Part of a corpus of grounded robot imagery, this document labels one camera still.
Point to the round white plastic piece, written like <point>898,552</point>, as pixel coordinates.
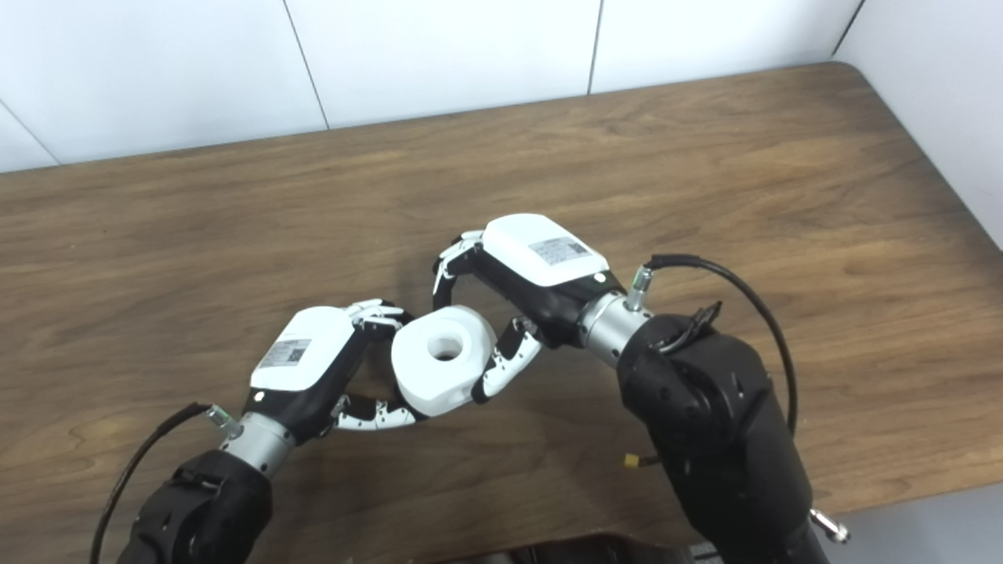
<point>427,376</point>

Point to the black robot torso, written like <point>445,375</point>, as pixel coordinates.
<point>580,552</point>

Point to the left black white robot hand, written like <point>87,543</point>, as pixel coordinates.
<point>302,348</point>

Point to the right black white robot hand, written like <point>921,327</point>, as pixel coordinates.
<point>541,254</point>

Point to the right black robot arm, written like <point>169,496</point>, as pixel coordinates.
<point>713,423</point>

